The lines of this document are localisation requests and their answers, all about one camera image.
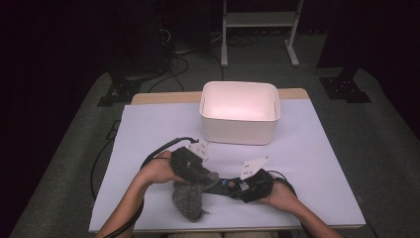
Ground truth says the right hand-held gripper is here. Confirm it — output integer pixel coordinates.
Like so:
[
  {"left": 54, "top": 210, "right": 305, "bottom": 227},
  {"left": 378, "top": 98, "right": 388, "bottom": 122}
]
[{"left": 237, "top": 156, "right": 275, "bottom": 203}]

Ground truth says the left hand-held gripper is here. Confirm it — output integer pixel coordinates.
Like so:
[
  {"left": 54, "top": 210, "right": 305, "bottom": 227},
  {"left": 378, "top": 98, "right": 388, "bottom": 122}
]
[{"left": 170, "top": 139, "right": 212, "bottom": 182}]

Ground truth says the grey fuzzy cloth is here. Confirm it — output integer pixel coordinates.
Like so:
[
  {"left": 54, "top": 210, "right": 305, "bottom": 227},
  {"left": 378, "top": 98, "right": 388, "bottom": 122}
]
[{"left": 171, "top": 171, "right": 221, "bottom": 223}]

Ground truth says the blue toy car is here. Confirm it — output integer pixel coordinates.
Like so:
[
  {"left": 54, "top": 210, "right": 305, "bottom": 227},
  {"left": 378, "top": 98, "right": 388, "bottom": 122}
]
[{"left": 203, "top": 178, "right": 247, "bottom": 200}]

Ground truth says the white plastic bin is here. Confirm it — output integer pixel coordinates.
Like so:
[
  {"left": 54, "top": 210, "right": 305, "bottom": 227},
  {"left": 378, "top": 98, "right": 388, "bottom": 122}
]
[{"left": 199, "top": 80, "right": 281, "bottom": 146}]

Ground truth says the person's right hand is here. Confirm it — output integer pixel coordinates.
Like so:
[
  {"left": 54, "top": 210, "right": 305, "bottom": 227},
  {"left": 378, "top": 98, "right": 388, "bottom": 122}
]
[{"left": 261, "top": 180, "right": 300, "bottom": 214}]

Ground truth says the person's left hand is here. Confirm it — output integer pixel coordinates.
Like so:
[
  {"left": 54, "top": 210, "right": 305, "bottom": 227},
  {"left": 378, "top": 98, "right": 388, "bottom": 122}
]
[{"left": 140, "top": 150, "right": 191, "bottom": 186}]

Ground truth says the white table mat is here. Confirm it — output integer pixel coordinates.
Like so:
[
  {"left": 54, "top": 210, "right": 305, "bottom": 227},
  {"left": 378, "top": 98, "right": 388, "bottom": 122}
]
[{"left": 88, "top": 98, "right": 367, "bottom": 234}]

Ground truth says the wooden table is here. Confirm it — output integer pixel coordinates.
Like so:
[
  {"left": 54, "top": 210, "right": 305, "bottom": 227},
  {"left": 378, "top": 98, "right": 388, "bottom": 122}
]
[{"left": 131, "top": 87, "right": 310, "bottom": 106}]

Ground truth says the black floor socket plate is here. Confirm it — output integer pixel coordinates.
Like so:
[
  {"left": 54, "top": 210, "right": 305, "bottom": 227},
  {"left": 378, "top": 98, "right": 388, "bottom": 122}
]
[{"left": 105, "top": 120, "right": 122, "bottom": 141}]

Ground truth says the black stand base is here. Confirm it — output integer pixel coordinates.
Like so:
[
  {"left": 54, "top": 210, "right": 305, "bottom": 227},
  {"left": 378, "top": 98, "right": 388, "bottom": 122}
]
[
  {"left": 96, "top": 70, "right": 144, "bottom": 108},
  {"left": 319, "top": 67, "right": 372, "bottom": 104}
]

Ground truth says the white metal stand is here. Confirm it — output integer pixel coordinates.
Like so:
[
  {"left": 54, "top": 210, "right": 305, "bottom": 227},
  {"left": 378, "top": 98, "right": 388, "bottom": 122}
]
[{"left": 220, "top": 0, "right": 305, "bottom": 68}]

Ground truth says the left hand-held gripper cable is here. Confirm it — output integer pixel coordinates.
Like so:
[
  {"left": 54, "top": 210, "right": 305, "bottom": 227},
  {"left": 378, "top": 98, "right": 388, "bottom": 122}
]
[{"left": 102, "top": 136, "right": 200, "bottom": 238}]

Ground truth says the hand-held gripper cable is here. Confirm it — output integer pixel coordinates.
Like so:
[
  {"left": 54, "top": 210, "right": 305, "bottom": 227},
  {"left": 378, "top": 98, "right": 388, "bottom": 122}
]
[
  {"left": 102, "top": 136, "right": 200, "bottom": 238},
  {"left": 266, "top": 170, "right": 313, "bottom": 238}
]

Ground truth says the right hand-held gripper cable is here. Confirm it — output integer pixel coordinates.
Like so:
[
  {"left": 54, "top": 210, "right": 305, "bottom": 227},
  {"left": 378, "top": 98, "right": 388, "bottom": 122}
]
[{"left": 266, "top": 170, "right": 313, "bottom": 238}]

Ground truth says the looped black floor cable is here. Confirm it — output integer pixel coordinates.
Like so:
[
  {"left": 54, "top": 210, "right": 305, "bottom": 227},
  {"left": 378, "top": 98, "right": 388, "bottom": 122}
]
[{"left": 147, "top": 56, "right": 190, "bottom": 93}]

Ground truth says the black cable beside table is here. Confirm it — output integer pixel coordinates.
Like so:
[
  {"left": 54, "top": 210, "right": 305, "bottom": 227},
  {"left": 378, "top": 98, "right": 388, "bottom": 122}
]
[{"left": 90, "top": 138, "right": 115, "bottom": 200}]

